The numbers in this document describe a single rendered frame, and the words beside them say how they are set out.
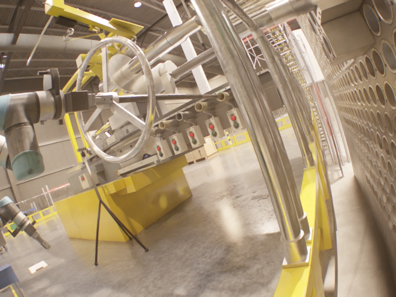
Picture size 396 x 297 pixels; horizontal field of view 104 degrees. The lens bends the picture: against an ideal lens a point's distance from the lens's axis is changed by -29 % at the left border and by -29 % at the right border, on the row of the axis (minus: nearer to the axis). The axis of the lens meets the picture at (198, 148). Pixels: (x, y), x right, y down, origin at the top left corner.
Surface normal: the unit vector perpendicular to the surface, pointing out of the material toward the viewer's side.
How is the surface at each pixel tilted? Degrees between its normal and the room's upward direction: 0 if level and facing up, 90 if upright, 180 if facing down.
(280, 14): 130
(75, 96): 110
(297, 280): 0
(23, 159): 92
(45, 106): 114
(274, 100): 90
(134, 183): 90
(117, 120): 90
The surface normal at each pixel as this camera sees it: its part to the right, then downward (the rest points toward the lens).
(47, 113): 0.77, 0.56
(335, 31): -0.49, 0.21
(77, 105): 0.87, 0.05
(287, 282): -0.36, -0.93
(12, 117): 0.53, -0.18
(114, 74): 0.80, -0.29
